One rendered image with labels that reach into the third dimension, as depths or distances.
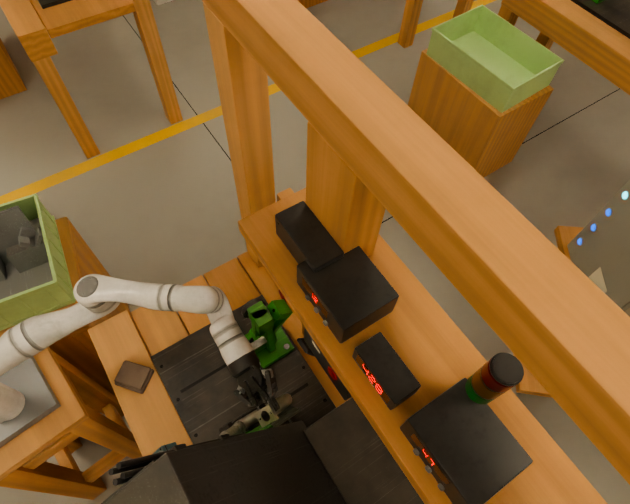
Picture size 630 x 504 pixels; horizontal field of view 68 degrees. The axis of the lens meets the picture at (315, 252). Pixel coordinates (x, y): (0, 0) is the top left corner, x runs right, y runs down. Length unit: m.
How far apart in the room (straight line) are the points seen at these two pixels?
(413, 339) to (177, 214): 2.28
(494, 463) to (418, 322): 0.28
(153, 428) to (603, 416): 1.27
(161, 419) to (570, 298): 1.27
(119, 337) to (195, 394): 0.33
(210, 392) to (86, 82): 2.96
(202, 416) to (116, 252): 1.63
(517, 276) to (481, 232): 0.07
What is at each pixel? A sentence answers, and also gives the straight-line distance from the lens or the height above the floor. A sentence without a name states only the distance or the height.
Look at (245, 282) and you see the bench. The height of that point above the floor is 0.88.
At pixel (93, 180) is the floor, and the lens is 3.37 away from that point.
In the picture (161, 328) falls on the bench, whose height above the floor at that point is 0.88.
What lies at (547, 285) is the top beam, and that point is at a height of 1.94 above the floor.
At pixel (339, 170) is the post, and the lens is 0.77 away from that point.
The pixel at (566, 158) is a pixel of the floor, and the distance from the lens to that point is 3.74.
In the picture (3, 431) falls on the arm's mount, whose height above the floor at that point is 0.88.
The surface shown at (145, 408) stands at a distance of 1.61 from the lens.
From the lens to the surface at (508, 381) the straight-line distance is 0.76.
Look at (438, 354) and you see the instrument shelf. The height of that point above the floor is 1.54.
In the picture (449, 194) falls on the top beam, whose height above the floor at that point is 1.94.
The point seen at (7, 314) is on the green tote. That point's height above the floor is 0.87.
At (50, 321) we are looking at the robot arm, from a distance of 1.42.
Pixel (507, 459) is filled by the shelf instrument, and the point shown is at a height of 1.62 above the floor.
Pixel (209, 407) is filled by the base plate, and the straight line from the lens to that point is 1.56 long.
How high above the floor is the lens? 2.40
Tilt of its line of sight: 59 degrees down
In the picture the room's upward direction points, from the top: 4 degrees clockwise
